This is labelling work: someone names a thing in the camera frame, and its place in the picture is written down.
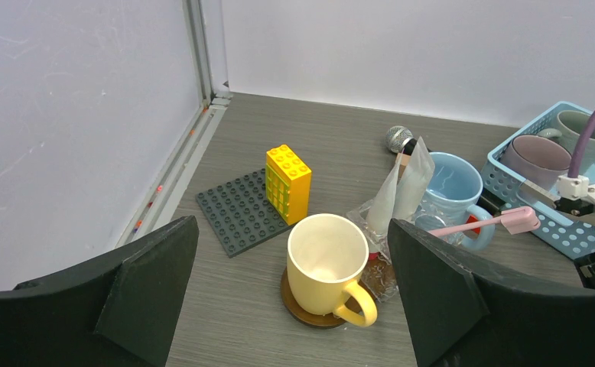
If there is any mauve mug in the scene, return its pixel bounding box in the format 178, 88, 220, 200
500, 135, 571, 191

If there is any clear acrylic toothbrush holder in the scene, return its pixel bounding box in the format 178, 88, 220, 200
346, 199, 452, 303

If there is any grey mug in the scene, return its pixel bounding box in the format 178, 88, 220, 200
537, 110, 595, 174

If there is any yellow building brick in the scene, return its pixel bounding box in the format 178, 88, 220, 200
265, 145, 312, 226

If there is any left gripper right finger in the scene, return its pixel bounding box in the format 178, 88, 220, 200
388, 219, 595, 366

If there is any light blue mug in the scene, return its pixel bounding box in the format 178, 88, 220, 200
413, 152, 493, 231

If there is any pink toothbrush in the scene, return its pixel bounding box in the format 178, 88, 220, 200
429, 206, 541, 237

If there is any grey building baseplate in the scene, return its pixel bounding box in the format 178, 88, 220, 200
195, 168, 291, 258

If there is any teal cap toothpaste tube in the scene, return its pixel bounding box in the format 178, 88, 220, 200
393, 137, 435, 221

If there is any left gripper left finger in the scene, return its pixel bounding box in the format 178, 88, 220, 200
0, 216, 199, 366

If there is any black microphone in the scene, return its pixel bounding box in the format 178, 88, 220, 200
385, 125, 418, 155

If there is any brown wooden oval tray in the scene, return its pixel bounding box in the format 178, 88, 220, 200
280, 269, 346, 330

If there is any pink cap toothpaste tube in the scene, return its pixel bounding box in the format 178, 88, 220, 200
366, 163, 398, 257

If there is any light blue plastic basket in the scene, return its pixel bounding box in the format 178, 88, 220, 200
481, 101, 595, 260

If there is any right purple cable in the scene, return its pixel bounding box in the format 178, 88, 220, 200
567, 85, 595, 179

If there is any yellow mug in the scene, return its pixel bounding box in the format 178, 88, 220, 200
287, 213, 378, 327

